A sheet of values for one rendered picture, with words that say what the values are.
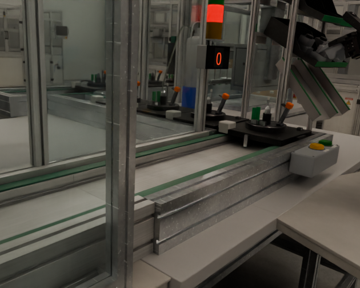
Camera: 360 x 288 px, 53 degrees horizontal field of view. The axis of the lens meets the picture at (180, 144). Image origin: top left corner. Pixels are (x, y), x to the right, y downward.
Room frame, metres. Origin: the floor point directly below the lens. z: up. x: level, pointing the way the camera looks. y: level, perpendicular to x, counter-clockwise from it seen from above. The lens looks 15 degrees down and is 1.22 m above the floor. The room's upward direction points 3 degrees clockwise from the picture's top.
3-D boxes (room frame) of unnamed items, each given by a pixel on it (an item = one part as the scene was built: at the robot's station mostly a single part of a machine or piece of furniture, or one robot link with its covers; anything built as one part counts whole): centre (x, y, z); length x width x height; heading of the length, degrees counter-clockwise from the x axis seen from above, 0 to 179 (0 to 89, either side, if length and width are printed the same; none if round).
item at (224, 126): (1.24, -0.16, 0.97); 0.05 x 0.05 x 0.04; 50
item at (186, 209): (0.94, -0.24, 0.91); 0.89 x 0.06 x 0.11; 140
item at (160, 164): (1.03, -0.09, 0.91); 0.84 x 0.28 x 0.10; 140
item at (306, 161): (1.04, -0.41, 0.93); 0.21 x 0.07 x 0.06; 140
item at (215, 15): (1.18, -0.09, 1.34); 0.05 x 0.05 x 0.05
